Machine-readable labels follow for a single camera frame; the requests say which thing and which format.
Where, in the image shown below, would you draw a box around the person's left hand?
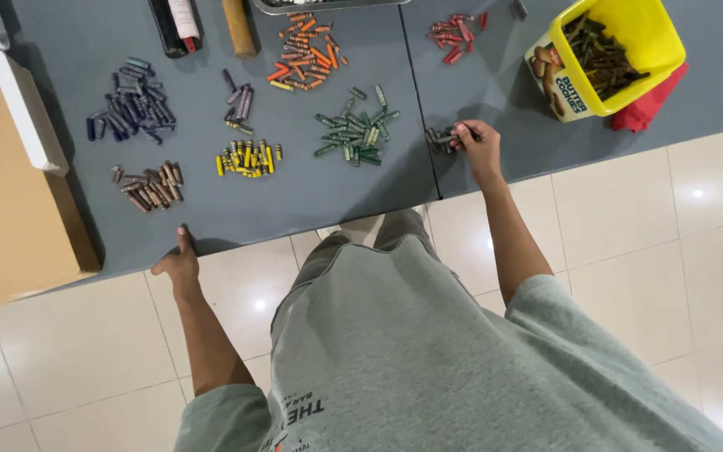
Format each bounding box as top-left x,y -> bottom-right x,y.
151,226 -> 201,289

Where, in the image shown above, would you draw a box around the person's right hand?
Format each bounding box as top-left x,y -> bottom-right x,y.
449,119 -> 504,190

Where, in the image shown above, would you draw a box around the pile of black crayons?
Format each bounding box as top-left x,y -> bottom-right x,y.
425,127 -> 460,155

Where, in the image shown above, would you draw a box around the pile of red crayons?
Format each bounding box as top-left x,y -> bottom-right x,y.
427,11 -> 489,65

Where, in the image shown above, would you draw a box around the pile of green crayons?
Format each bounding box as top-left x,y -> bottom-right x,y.
313,84 -> 401,168

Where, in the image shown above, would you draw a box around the grey trousers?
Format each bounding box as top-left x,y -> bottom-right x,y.
290,208 -> 442,297

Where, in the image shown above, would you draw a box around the heap of dark mixed crayons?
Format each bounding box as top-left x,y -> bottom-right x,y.
560,10 -> 651,103

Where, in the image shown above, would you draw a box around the pile of orange crayons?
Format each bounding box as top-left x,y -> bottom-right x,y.
266,11 -> 349,92

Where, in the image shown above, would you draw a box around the metal tray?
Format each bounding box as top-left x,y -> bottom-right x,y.
251,0 -> 412,16

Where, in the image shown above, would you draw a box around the red cloth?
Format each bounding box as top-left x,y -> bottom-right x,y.
609,62 -> 691,134

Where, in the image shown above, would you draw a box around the pile of yellow crayons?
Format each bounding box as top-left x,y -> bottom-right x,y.
214,139 -> 285,179

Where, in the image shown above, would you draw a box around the yellow plastic tub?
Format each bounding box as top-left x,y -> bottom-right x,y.
523,0 -> 687,124

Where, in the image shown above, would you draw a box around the pile of purple crayons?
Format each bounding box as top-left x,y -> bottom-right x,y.
221,68 -> 256,136

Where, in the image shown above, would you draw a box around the grey t-shirt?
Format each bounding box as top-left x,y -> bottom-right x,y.
173,233 -> 723,452

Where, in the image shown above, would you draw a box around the white tube with red tip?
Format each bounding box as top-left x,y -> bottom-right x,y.
167,0 -> 202,54

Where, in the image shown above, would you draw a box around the pile of brown crayons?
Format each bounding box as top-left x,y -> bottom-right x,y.
110,160 -> 185,215

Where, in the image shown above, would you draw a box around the black case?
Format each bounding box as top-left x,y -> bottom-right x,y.
147,0 -> 205,60

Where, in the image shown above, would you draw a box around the pile of blue crayons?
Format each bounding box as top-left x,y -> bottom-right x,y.
85,56 -> 178,146

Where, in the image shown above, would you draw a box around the white panel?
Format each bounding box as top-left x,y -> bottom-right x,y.
0,50 -> 71,178

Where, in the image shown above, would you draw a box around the wooden handle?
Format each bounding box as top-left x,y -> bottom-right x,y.
221,0 -> 258,60

